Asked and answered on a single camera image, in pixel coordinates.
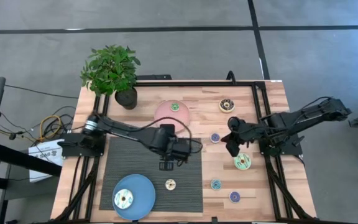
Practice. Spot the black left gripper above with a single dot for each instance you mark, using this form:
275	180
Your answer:
180	149

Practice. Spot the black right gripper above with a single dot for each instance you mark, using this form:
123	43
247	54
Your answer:
242	130

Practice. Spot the small purple donut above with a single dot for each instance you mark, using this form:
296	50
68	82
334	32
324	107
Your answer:
212	138
232	197

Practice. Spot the large mint green donut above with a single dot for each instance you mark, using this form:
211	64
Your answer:
237	161

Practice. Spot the small cream sprinkled donut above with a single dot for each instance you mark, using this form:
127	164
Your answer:
167	184

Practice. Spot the large chocolate-iced donut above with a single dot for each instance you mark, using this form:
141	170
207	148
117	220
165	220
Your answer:
222	105

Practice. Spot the small teal donut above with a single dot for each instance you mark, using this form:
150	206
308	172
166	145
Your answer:
213	184

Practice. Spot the small green donut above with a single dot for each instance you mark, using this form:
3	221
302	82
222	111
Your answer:
172	107

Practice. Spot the large white teal-swirl donut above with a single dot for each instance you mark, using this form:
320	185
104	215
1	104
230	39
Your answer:
118	200

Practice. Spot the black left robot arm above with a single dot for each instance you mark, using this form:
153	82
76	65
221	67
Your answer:
129	130

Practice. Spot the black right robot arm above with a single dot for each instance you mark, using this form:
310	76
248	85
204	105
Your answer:
309	113

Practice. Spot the grey woven placemat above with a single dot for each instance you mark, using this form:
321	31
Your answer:
182	196

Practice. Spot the blue plate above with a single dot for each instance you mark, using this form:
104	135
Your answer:
141	193

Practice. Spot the pink plate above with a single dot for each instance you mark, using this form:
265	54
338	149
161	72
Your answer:
163	109

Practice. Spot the black power strip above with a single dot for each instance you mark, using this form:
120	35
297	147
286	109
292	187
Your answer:
154	77

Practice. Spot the green plant in black pot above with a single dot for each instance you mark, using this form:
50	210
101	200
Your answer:
110	71

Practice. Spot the white printed cardboard box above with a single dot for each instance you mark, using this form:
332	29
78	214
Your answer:
42	155

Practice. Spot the black desk bar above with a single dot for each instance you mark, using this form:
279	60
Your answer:
26	160

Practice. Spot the black aluminium table frame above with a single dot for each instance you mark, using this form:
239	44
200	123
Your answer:
197	83

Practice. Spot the small black table camera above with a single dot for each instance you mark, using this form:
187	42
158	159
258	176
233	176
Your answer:
214	219

